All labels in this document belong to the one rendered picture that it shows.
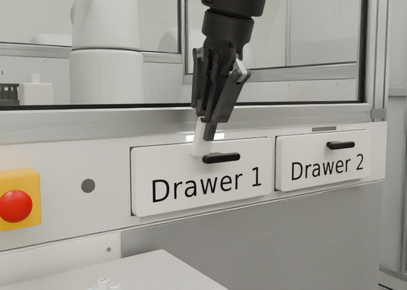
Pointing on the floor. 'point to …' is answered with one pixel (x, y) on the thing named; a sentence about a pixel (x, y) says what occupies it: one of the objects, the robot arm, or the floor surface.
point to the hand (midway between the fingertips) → (203, 137)
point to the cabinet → (240, 243)
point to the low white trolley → (126, 275)
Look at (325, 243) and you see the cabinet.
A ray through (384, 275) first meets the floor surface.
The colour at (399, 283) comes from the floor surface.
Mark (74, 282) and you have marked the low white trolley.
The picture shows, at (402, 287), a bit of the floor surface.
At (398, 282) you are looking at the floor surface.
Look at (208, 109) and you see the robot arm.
